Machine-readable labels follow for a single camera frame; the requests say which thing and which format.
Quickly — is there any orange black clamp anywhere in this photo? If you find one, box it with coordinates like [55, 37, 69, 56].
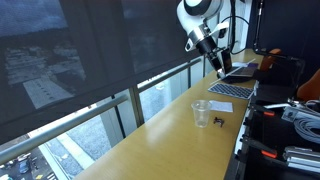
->
[241, 136, 277, 159]
[251, 104, 275, 117]

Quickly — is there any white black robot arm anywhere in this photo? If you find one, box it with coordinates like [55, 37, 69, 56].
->
[176, 0, 229, 76]

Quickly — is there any left orange black clamp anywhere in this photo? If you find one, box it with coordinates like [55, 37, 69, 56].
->
[241, 136, 277, 159]

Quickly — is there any clear plastic cup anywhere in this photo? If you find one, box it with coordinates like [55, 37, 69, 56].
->
[191, 100, 211, 128]

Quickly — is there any small black clip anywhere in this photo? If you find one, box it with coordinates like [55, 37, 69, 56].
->
[213, 117, 225, 128]

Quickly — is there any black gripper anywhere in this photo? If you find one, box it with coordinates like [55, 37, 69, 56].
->
[185, 22, 232, 73]

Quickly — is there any metal window railing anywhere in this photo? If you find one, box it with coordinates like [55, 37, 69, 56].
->
[0, 57, 204, 165]

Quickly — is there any silver aluminium profile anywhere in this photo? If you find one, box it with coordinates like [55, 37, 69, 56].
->
[283, 146, 320, 173]

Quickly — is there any open laptop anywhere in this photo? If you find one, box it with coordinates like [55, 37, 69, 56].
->
[217, 61, 260, 84]

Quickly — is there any white paper sheet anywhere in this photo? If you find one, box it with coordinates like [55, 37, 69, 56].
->
[210, 100, 233, 112]

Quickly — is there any checkerboard calibration board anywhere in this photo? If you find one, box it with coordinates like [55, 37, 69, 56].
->
[208, 83, 253, 99]

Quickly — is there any grey coiled cable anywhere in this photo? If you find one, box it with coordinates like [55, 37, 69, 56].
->
[293, 118, 320, 145]

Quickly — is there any right orange black clamp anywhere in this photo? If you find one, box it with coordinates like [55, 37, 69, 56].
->
[251, 104, 275, 117]

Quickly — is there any orange chair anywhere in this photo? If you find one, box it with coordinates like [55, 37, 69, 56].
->
[297, 68, 320, 101]

